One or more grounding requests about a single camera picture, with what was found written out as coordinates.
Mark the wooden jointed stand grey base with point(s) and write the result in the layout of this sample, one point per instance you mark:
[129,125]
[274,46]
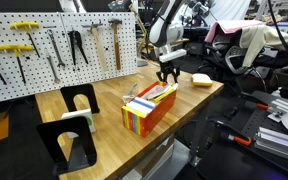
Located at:
[142,63]

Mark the light blue plastic spoon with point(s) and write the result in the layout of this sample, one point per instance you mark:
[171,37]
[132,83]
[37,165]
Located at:
[133,89]

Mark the beige jacket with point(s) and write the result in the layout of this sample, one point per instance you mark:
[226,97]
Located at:
[267,40]

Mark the red rainbow-striped cardboard box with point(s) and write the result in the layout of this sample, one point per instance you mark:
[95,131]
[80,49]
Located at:
[150,116]

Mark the black pliers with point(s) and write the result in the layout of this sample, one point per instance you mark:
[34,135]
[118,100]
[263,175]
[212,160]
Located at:
[74,41]

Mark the white blue-striped card stack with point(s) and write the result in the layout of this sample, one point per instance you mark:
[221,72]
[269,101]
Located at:
[140,106]

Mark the white pegboard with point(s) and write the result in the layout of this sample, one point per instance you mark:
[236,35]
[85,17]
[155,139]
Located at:
[37,71]

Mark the black mesh office chair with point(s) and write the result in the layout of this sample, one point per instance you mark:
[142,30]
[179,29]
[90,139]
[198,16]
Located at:
[230,60]

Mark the black perforated metal plate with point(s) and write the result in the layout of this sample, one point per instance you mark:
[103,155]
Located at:
[257,123]

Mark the mixed colour card stack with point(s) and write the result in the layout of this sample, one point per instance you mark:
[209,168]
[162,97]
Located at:
[160,91]

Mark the small white bottle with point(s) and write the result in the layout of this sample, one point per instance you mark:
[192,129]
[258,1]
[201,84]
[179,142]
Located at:
[276,92]

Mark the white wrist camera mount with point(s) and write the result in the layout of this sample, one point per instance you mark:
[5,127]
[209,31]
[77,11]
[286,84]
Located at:
[172,55]

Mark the black metal bookend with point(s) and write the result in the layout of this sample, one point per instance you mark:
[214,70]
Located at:
[65,96]
[84,140]

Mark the white card with green mark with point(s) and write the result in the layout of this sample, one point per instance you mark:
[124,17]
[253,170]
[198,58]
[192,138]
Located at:
[80,114]

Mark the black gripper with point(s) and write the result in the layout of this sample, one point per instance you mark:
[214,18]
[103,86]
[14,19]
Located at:
[169,66]

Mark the metal shelving rack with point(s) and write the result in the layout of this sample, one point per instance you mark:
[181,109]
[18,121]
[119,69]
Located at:
[284,11]

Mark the silver combination wrench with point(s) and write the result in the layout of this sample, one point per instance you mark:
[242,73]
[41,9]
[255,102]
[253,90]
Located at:
[52,66]
[55,46]

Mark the aluminium profile bars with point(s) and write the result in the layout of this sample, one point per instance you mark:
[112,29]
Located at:
[277,143]

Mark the white fabric backdrop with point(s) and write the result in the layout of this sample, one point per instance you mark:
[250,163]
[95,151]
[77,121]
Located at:
[230,10]

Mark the pink cloth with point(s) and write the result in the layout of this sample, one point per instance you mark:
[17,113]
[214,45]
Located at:
[230,26]

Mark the silver metal bracket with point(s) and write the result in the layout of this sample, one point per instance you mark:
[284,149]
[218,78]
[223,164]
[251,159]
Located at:
[282,108]

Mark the clear plastic cup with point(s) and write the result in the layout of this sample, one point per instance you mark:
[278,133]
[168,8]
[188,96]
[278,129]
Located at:
[130,96]

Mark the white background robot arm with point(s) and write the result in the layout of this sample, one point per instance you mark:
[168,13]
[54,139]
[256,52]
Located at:
[70,5]

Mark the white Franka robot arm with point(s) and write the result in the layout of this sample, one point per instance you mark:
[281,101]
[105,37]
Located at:
[164,26]

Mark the white toy bread slice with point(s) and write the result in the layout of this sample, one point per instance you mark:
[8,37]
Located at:
[200,78]
[204,85]

